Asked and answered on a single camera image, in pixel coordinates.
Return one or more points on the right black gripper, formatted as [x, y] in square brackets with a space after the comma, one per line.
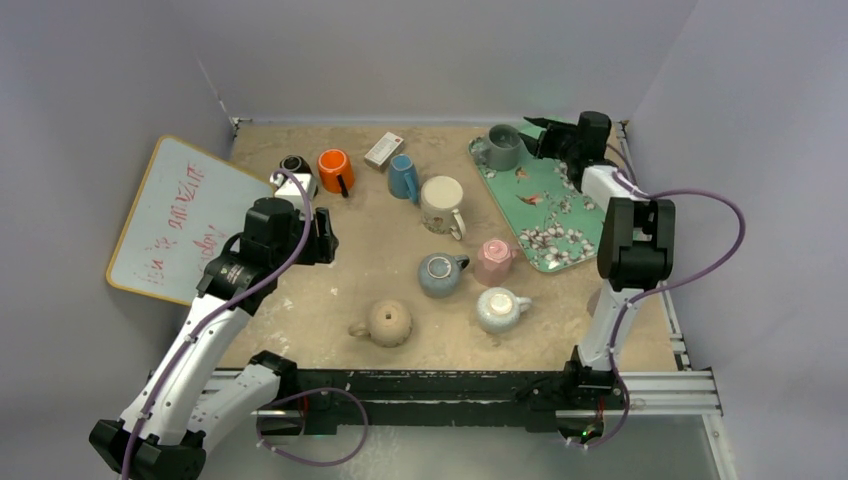
[559, 138]

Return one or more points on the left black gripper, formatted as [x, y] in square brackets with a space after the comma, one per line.
[321, 240]

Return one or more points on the grey mug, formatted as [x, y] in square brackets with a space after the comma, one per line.
[499, 148]

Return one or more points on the tan brown round mug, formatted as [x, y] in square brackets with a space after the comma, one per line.
[389, 324]

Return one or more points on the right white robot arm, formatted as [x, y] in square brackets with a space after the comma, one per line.
[636, 248]

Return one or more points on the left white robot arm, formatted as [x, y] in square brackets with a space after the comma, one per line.
[169, 429]

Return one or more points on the orange mug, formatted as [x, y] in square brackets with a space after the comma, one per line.
[336, 172]

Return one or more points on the blue mug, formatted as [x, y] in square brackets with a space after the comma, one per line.
[403, 181]

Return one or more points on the cream white mug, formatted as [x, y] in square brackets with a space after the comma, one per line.
[440, 199]

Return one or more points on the blue-grey round mug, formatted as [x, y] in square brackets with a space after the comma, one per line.
[439, 274]

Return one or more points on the pink faceted mug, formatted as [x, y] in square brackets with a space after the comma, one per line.
[494, 260]

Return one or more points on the pale speckled mug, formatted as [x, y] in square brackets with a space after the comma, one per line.
[498, 309]

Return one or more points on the green floral tray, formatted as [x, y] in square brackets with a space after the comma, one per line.
[555, 225]

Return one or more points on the white red small box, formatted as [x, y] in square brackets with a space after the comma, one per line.
[379, 155]

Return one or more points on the whiteboard with red writing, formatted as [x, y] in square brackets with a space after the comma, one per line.
[188, 204]

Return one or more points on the mauve mug with black handle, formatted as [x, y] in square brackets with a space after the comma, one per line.
[592, 302]

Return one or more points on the black base frame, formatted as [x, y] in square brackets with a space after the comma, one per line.
[536, 401]

